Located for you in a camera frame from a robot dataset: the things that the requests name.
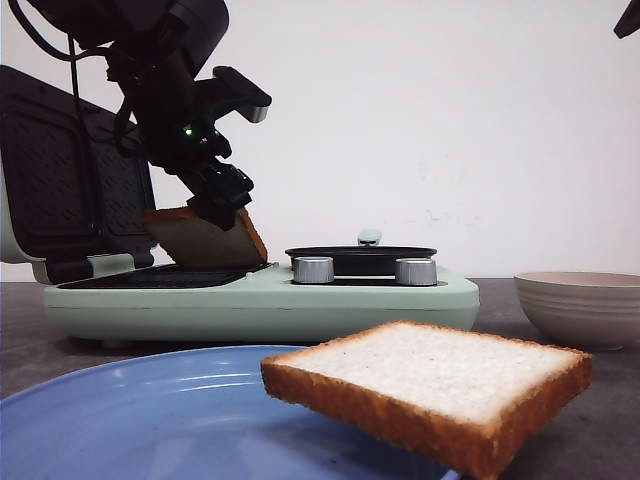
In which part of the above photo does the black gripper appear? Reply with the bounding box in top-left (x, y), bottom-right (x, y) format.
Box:
top-left (107, 47), bottom-right (254, 230)

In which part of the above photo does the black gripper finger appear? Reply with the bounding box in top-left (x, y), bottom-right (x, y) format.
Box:
top-left (613, 0), bottom-right (640, 38)

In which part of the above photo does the white bread slice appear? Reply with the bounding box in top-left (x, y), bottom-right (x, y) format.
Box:
top-left (261, 320), bottom-right (592, 479)
top-left (142, 207), bottom-right (268, 270)

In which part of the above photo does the breakfast maker hinged lid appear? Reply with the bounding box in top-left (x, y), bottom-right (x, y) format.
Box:
top-left (1, 66), bottom-right (155, 284)

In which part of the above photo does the beige ribbed bowl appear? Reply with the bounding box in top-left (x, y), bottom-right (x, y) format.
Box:
top-left (514, 271), bottom-right (639, 350)

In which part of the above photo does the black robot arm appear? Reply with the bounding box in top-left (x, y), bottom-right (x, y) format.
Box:
top-left (9, 1), bottom-right (272, 231)

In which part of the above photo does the mint green breakfast maker base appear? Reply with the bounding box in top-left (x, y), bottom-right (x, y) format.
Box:
top-left (44, 264), bottom-right (480, 344)

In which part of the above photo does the left silver control knob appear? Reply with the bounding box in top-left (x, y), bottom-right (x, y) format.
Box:
top-left (292, 256), bottom-right (334, 285)

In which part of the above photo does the silver control knob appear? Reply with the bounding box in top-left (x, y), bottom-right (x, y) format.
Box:
top-left (292, 256), bottom-right (334, 285)
top-left (395, 257), bottom-right (438, 287)

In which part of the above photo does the small black frying pan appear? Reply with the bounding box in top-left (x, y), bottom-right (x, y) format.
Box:
top-left (285, 242), bottom-right (437, 276)

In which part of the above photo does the right silver control knob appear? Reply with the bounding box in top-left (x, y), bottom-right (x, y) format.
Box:
top-left (395, 257), bottom-right (438, 287)

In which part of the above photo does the blue plate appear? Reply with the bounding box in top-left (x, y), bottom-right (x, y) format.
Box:
top-left (1, 346), bottom-right (456, 479)

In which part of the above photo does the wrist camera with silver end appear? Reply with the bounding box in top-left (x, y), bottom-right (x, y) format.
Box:
top-left (195, 66), bottom-right (272, 126)

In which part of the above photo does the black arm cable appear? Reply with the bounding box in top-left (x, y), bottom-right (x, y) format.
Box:
top-left (7, 0), bottom-right (146, 159)

